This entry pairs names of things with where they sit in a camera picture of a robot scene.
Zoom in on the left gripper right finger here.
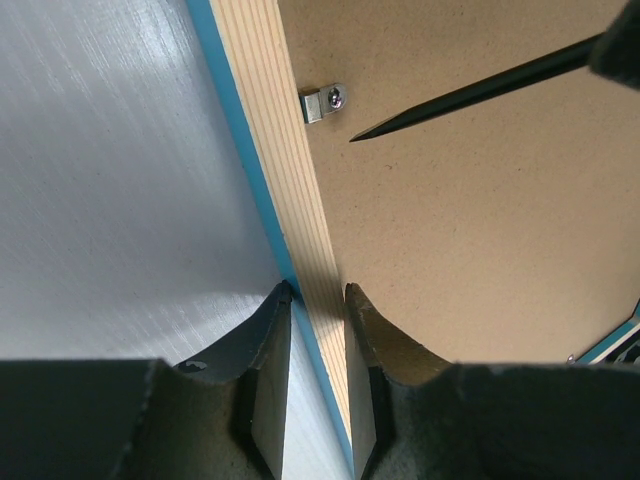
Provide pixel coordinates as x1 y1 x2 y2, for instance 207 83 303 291
344 283 639 479

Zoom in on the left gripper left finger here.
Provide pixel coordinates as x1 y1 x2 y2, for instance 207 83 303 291
1 282 292 479

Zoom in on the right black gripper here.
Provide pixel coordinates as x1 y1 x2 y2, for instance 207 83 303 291
588 0 640 91

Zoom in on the red handled screwdriver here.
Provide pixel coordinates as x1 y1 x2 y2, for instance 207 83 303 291
350 33 602 143

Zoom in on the blue picture frame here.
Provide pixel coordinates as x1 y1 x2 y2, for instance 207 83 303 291
190 1 639 478

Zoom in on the brown frame backing board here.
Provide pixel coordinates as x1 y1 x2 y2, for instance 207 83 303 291
279 1 639 362

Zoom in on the silver frame retaining clip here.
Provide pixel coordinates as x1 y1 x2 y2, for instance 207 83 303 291
298 83 348 124

